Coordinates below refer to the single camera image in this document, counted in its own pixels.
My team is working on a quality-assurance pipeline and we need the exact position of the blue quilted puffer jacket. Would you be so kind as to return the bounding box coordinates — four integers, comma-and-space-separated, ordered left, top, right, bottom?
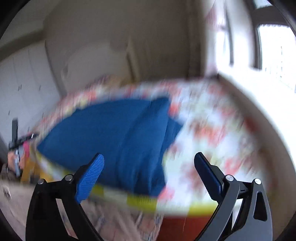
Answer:
37, 97, 182, 197

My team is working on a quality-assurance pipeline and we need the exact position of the white wardrobe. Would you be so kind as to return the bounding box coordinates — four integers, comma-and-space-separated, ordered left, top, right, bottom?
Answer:
0, 41, 60, 144

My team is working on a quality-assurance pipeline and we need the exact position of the floral bed quilt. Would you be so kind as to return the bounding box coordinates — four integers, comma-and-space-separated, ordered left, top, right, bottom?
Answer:
31, 76, 274, 216

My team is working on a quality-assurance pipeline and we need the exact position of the white wooden headboard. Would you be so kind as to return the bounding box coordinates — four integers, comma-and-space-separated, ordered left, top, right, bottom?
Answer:
61, 39, 141, 92

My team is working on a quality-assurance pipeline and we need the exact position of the patterned window curtain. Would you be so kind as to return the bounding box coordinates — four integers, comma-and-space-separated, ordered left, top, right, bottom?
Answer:
184, 0, 234, 79

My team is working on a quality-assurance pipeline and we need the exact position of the window frame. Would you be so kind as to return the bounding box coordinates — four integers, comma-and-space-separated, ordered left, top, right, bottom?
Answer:
244, 1, 295, 70

